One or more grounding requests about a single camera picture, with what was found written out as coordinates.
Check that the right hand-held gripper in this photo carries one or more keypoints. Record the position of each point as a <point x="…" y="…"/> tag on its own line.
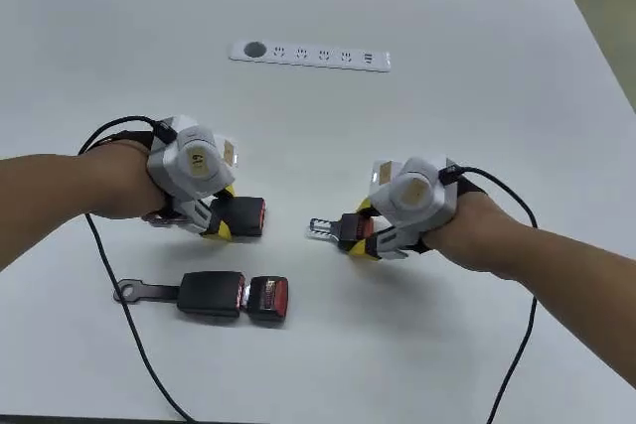
<point x="415" y="193"/>

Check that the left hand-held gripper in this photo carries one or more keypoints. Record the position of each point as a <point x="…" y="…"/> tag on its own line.
<point x="196" y="161"/>

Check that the person's left hand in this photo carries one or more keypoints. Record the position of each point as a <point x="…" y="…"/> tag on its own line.
<point x="126" y="181"/>

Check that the person's right hand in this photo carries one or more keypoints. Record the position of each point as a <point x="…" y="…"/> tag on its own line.
<point x="472" y="220"/>

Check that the person's left forearm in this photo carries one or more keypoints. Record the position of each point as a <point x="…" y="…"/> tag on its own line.
<point x="49" y="195"/>

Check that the white power strip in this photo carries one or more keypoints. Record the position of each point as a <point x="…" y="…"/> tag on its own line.
<point x="308" y="55"/>

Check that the person's right forearm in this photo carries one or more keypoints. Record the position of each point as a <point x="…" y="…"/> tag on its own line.
<point x="571" y="265"/>

